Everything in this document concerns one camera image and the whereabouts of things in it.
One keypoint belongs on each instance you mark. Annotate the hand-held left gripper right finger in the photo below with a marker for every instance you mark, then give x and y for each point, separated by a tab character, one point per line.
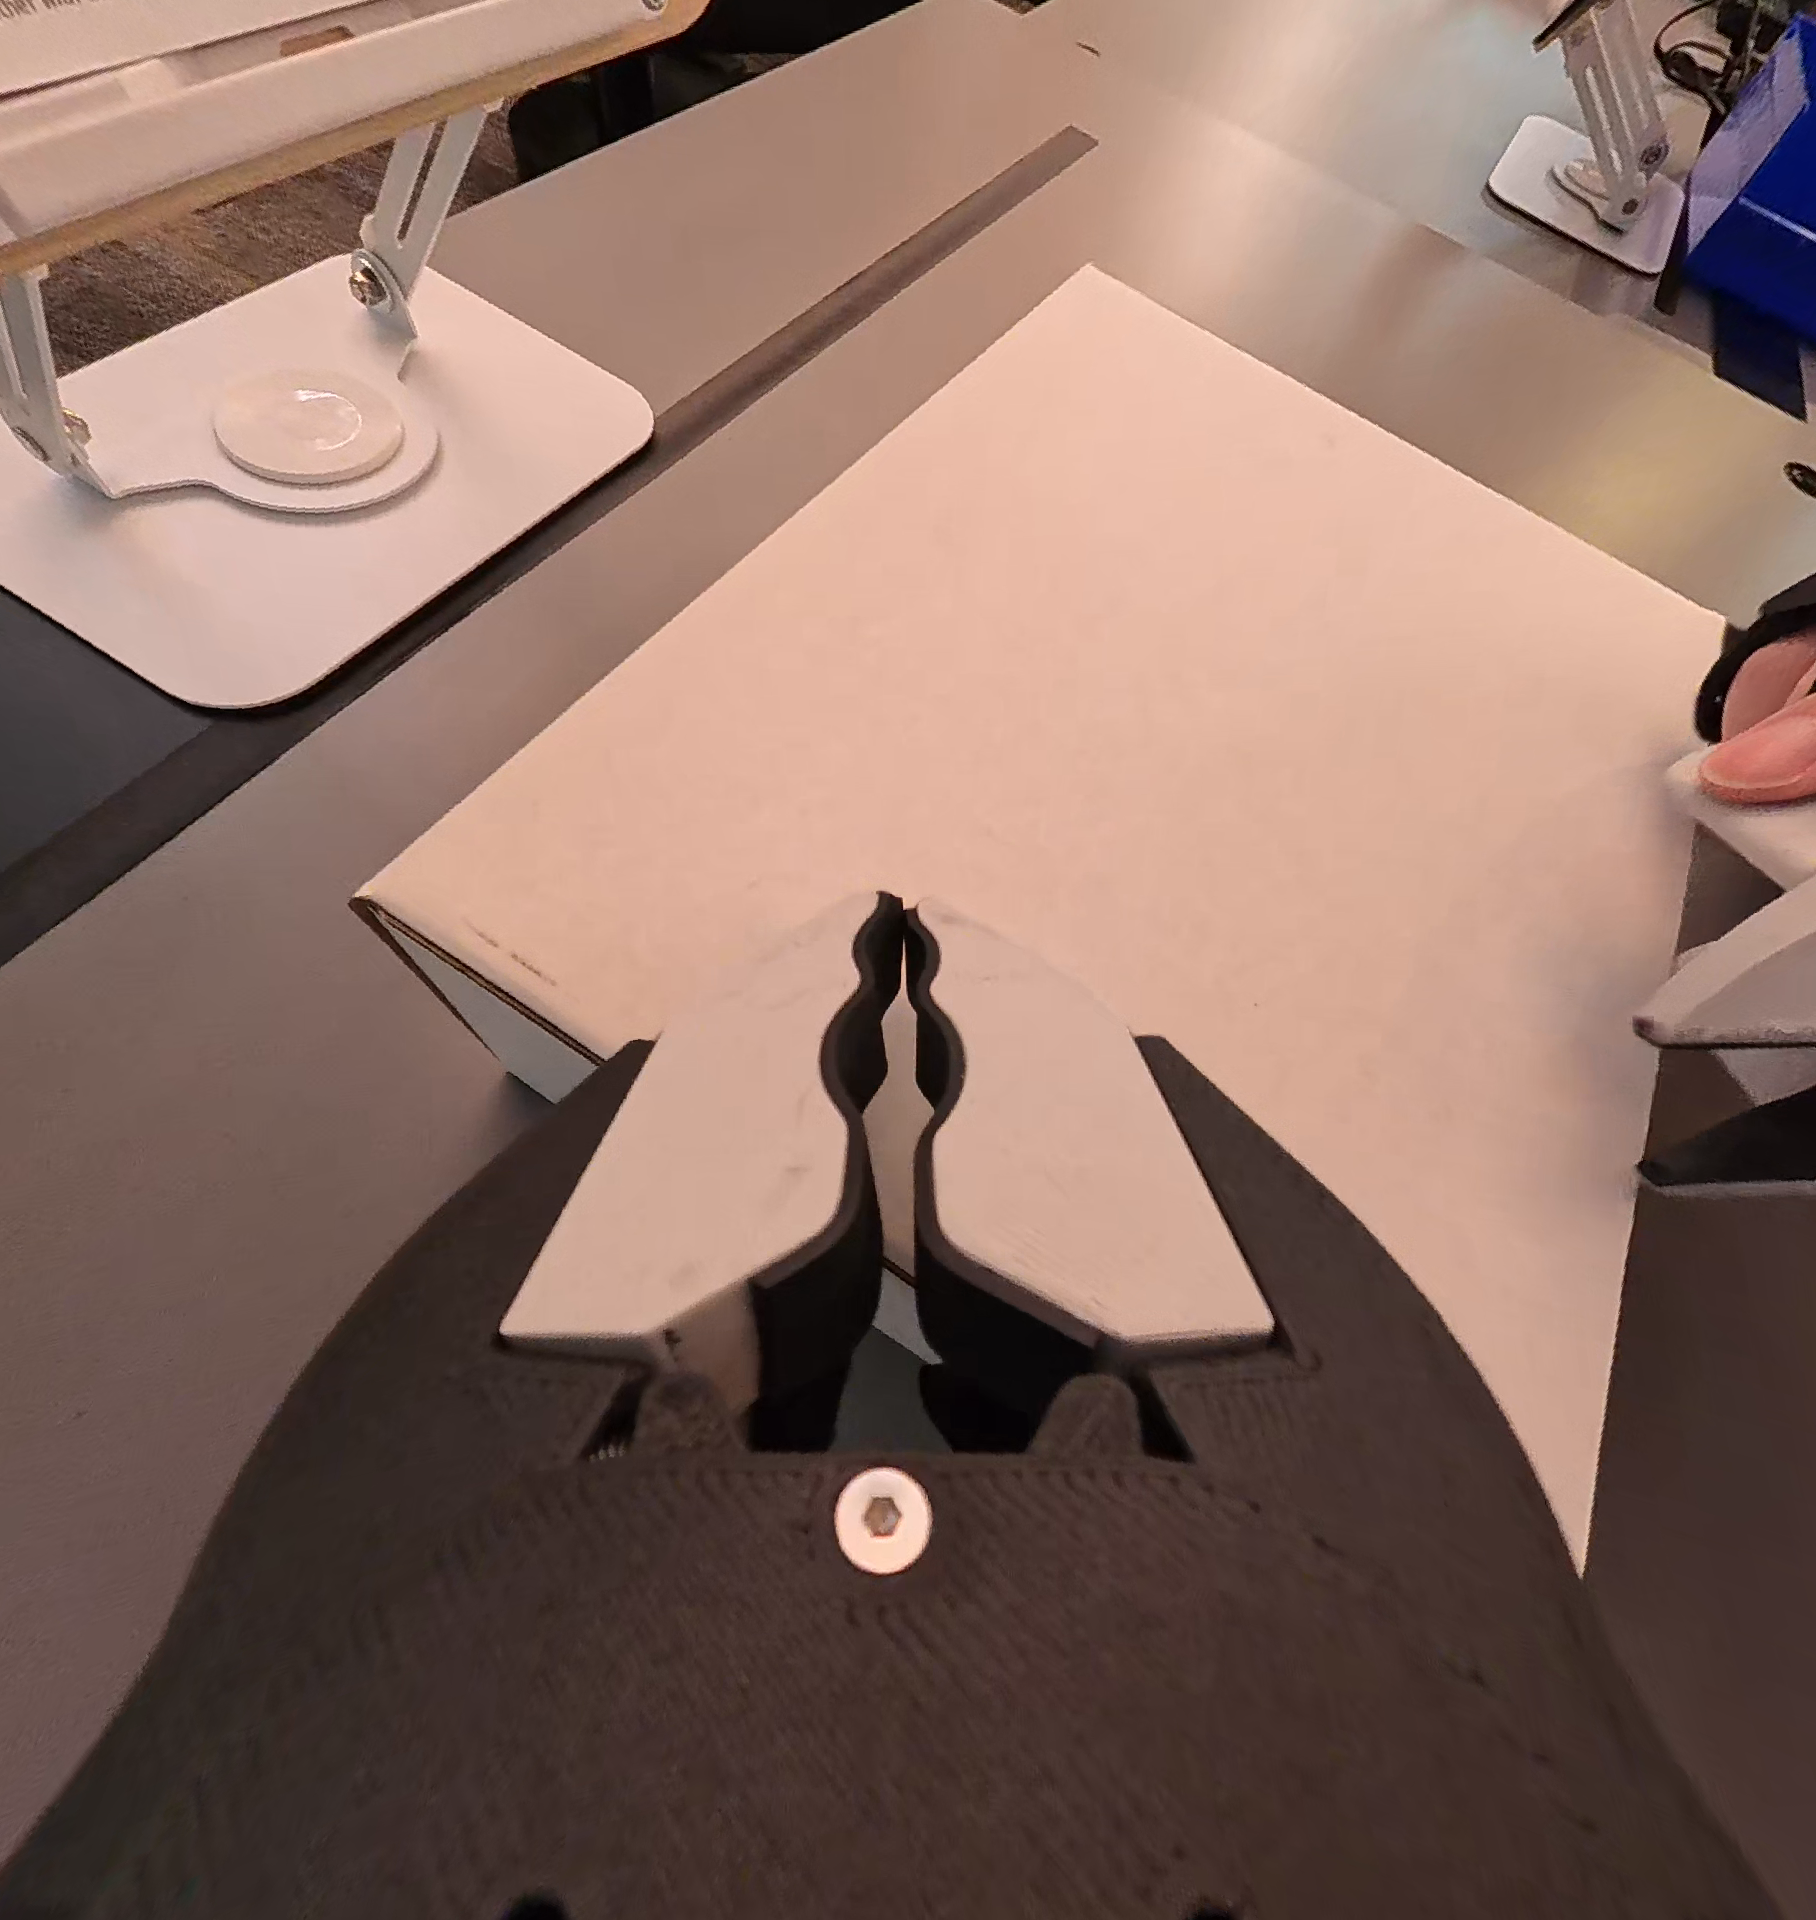
1088	1185

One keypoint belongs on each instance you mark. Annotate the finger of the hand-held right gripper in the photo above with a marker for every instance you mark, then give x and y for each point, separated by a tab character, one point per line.
1777	1155
1777	960

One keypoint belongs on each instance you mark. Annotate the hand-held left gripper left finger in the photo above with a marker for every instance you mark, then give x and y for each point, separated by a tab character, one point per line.
669	1168

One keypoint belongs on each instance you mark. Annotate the white cardboard box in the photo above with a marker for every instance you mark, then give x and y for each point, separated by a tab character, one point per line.
1148	674

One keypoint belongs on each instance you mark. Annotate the person's right hand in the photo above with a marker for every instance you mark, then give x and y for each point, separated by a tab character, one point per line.
1786	748

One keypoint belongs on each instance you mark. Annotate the blue plastic bin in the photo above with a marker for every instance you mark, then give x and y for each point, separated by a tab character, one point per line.
1792	225

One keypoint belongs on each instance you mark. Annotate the white stand with wooden board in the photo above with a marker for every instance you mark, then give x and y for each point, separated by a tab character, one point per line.
471	496

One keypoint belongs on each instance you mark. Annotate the small white stand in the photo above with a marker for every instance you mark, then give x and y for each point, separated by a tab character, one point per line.
1561	164

